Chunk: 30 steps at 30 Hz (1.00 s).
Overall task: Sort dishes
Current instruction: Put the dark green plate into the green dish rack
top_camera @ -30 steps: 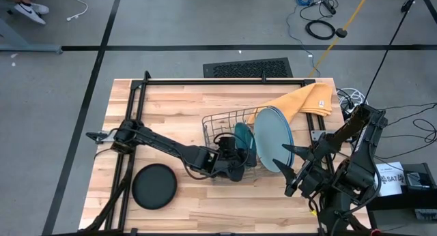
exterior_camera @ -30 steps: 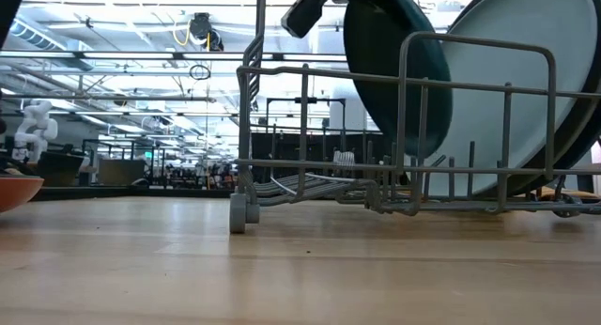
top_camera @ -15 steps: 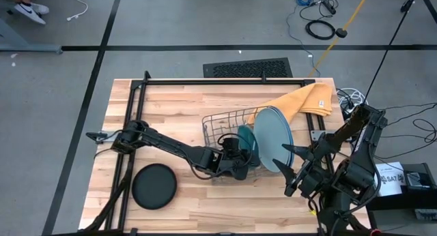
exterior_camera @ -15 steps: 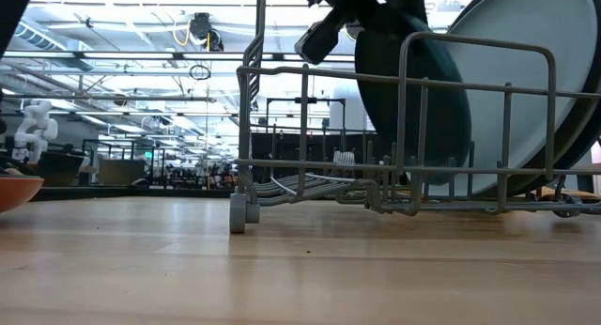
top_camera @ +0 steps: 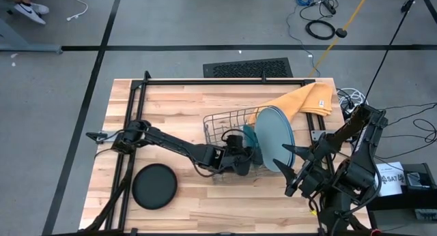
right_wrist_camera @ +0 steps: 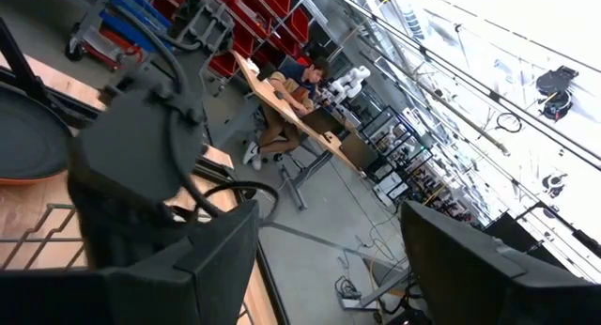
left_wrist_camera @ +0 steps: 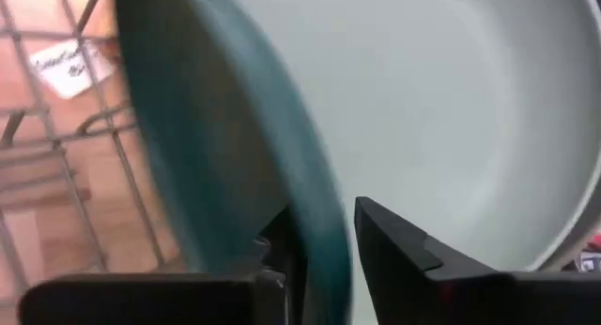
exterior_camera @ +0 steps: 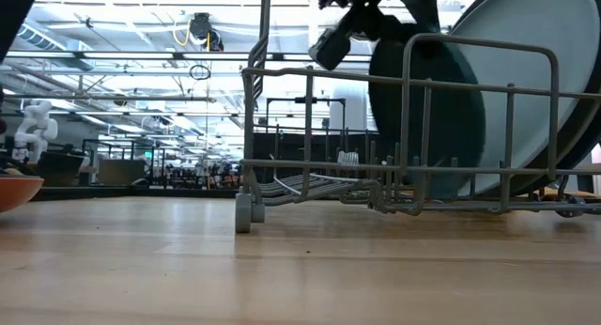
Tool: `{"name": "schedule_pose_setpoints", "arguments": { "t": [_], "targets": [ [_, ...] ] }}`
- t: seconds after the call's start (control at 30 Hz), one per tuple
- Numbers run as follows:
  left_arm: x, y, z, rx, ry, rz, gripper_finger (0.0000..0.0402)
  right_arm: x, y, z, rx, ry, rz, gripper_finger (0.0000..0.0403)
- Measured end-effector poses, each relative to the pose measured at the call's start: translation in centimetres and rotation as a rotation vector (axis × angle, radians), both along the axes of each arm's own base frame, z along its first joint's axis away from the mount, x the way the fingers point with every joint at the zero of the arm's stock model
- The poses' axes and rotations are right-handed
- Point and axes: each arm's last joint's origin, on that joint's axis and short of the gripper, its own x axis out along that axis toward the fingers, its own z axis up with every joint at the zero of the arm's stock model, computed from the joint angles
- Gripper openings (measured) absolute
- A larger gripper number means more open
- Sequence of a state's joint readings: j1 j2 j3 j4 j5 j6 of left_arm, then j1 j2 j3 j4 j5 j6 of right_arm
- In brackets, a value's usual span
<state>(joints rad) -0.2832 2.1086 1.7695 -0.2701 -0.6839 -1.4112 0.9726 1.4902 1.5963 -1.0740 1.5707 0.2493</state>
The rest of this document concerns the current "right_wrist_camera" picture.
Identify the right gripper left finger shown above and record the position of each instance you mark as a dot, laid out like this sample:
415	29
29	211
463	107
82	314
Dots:
164	297

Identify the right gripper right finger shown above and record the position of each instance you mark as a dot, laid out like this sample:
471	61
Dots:
493	292

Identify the small black plate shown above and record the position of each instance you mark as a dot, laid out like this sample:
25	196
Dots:
28	132

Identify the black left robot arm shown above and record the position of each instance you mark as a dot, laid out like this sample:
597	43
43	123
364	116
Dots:
127	236

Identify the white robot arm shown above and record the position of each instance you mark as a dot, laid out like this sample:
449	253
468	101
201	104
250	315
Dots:
352	81

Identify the black panel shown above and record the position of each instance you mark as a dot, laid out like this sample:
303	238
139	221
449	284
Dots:
516	233

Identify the blue and red cart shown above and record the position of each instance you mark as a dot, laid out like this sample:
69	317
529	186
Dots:
117	15

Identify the wooden desk with grey legs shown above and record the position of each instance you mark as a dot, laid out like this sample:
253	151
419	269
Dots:
256	83

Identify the person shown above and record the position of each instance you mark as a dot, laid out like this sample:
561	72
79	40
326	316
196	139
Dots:
282	128

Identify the shelf with red bins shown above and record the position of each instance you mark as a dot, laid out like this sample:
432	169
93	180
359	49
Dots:
277	1

